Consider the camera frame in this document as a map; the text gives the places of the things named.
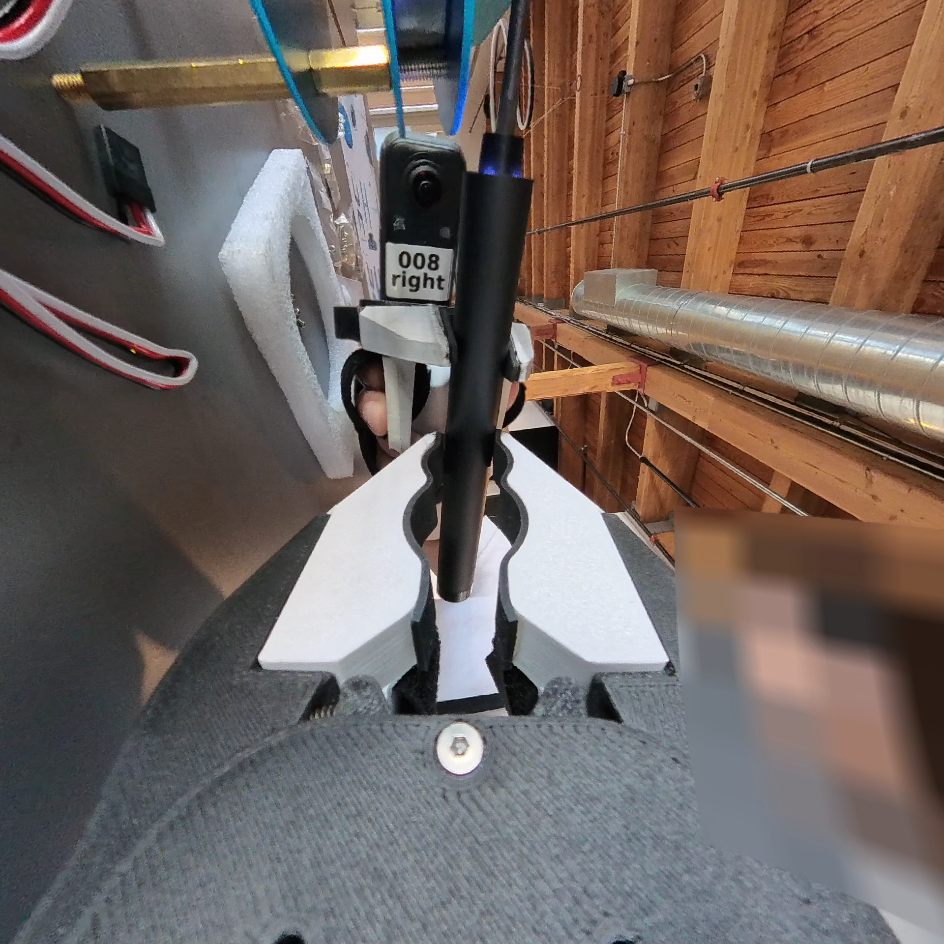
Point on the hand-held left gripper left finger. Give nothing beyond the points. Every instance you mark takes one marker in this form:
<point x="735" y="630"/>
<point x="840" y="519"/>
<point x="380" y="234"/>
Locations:
<point x="346" y="590"/>

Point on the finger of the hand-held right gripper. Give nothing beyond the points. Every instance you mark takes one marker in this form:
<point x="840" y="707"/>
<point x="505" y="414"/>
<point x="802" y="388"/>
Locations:
<point x="521" y="354"/>
<point x="398" y="328"/>

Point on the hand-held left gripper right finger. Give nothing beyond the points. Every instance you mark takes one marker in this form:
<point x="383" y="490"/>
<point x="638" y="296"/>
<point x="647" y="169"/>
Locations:
<point x="582" y="590"/>

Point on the black electric screwdriver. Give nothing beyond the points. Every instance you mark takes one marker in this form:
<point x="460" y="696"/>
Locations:
<point x="479" y="332"/>

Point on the white foam frame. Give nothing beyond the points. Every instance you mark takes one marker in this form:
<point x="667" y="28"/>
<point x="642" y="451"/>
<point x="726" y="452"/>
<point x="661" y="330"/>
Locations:
<point x="258" y="243"/>

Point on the blue toy robot arm base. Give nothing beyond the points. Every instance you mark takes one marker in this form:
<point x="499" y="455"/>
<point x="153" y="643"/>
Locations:
<point x="221" y="77"/>

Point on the person's right hand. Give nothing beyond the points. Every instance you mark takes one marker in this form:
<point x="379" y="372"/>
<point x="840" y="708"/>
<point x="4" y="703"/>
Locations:
<point x="372" y="409"/>

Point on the wooden railing beam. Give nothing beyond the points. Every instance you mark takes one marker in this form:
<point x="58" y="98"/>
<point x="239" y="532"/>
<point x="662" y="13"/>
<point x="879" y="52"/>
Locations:
<point x="582" y="382"/>

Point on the pile of small screw bags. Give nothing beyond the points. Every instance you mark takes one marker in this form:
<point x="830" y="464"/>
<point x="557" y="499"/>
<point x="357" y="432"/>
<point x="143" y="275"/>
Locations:
<point x="346" y="236"/>

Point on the printed instruction sheet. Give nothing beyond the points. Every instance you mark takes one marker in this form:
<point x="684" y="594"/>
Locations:
<point x="361" y="133"/>

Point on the white shirt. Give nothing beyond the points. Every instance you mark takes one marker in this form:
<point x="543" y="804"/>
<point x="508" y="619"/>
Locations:
<point x="464" y="649"/>

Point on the black metal tie rod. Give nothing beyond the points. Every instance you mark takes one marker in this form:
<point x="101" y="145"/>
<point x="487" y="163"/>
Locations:
<point x="774" y="173"/>

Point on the red beam bracket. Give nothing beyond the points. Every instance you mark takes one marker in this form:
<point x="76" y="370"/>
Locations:
<point x="630" y="374"/>

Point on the wall electrical box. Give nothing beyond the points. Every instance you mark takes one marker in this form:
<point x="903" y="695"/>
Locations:
<point x="619" y="82"/>

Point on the silver air duct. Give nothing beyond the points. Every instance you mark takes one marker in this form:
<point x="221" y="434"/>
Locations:
<point x="774" y="346"/>

